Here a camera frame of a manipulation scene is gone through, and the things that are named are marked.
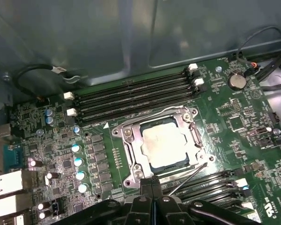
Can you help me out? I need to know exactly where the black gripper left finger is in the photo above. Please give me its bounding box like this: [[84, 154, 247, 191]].
[[91, 179, 155, 225]]

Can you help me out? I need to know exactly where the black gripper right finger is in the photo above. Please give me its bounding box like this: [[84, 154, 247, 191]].
[[154, 177, 264, 225]]

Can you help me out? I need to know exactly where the metal wire locking lever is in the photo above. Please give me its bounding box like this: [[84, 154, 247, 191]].
[[118, 105, 188, 128], [168, 163, 208, 196]]

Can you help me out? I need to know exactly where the silver topped CPU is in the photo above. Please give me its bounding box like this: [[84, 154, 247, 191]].
[[139, 118, 190, 175]]

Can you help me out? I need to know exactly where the metal socket cover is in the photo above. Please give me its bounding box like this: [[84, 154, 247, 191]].
[[120, 106, 206, 182]]

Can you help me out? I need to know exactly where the RAM slot with white clips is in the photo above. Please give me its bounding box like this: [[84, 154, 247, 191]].
[[67, 78, 205, 117], [175, 178, 249, 200], [201, 196, 256, 211], [63, 63, 199, 100]]

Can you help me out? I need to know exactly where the CPU socket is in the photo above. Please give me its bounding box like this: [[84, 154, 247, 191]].
[[110, 104, 217, 189]]

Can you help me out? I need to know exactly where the green motherboard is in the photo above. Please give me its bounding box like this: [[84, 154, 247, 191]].
[[8, 55, 281, 225]]

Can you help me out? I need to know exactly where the silver rear port block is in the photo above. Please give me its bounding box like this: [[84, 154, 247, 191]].
[[0, 170, 38, 197], [0, 195, 35, 218], [0, 215, 25, 225]]

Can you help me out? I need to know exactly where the blue rear port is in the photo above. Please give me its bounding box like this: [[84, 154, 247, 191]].
[[2, 144, 23, 172]]

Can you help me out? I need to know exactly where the silver coin cell battery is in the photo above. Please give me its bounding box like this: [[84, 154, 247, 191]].
[[227, 72, 247, 91]]

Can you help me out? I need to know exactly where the silver metal port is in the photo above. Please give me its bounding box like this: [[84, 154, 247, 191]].
[[0, 125, 12, 139]]

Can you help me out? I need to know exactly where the black PC case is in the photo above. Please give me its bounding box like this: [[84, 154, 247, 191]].
[[0, 0, 281, 225]]

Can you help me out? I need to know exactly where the thick black cable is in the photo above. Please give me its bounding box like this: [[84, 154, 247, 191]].
[[257, 55, 281, 82]]

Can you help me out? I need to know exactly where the black wire with label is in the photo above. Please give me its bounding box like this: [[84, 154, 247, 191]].
[[15, 63, 89, 100]]

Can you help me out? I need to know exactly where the thin black wire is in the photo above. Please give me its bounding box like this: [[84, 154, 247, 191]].
[[236, 25, 281, 61]]

